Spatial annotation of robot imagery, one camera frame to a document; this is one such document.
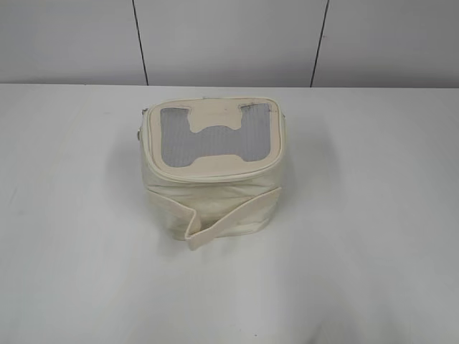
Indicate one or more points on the cream fabric zipper bag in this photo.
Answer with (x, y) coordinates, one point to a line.
(213, 166)

